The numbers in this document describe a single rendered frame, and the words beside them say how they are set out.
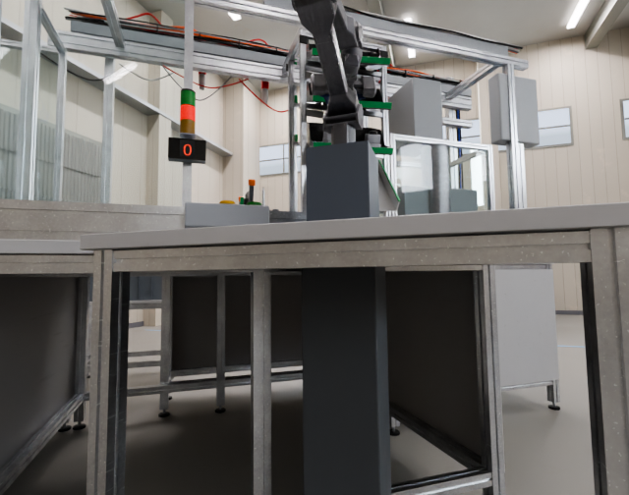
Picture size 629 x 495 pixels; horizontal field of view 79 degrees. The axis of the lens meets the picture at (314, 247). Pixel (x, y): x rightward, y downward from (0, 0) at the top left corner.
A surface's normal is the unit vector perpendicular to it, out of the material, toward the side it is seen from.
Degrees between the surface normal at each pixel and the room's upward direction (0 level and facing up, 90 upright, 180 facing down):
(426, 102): 90
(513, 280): 90
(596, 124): 90
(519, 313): 90
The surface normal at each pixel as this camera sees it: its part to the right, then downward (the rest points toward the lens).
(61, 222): 0.31, -0.07
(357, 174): -0.31, -0.07
